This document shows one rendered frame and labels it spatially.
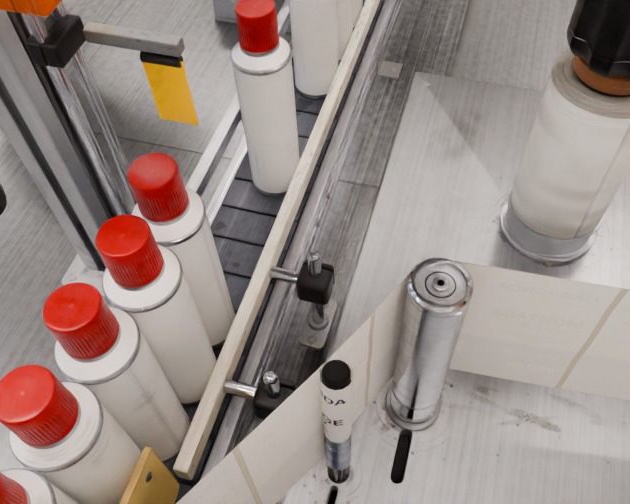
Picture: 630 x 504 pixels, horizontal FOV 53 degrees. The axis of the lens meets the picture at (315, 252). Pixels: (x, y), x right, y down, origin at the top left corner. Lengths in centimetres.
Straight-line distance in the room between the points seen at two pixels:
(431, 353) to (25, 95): 34
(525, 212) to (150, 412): 36
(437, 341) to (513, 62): 58
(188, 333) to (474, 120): 43
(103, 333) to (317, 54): 44
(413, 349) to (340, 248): 28
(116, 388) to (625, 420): 39
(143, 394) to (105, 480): 6
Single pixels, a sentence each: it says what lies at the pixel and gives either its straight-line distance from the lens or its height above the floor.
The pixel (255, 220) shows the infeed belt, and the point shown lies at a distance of 64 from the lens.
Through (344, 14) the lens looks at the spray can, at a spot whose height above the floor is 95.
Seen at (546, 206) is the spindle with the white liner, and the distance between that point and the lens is 58.
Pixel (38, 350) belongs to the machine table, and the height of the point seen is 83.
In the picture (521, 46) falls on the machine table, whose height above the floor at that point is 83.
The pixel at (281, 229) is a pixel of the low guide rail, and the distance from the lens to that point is 59.
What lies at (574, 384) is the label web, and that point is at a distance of 52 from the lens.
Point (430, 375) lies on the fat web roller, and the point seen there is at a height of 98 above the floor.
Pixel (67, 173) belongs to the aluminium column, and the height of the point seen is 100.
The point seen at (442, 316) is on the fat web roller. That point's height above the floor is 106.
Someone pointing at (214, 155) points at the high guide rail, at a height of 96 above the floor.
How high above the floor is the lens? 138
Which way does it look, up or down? 55 degrees down
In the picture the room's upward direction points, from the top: 4 degrees counter-clockwise
